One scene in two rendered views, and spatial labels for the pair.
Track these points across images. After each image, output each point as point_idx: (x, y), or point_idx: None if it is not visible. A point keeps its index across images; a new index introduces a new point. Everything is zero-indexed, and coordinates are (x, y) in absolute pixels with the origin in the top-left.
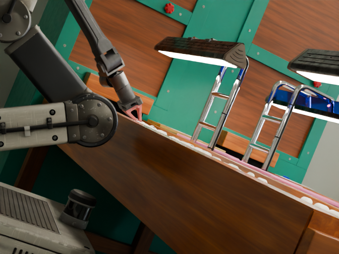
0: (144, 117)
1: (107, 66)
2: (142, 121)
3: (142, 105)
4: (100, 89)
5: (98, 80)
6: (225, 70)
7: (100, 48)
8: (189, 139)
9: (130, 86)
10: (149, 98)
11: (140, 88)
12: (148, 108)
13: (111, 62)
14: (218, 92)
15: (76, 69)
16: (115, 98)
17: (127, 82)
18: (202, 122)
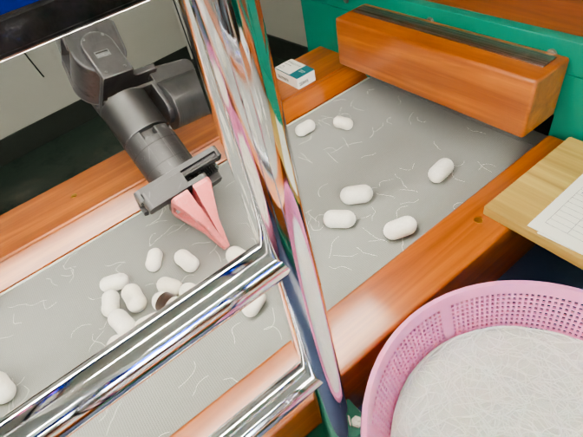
0: (560, 129)
1: (77, 94)
2: (326, 214)
3: (490, 104)
4: (368, 61)
5: (356, 35)
6: (202, 61)
7: (55, 41)
8: (368, 380)
9: (147, 145)
10: (514, 76)
11: (536, 17)
12: (517, 113)
13: (75, 81)
14: (187, 290)
15: (346, 3)
16: (407, 82)
17: (128, 135)
18: (280, 376)
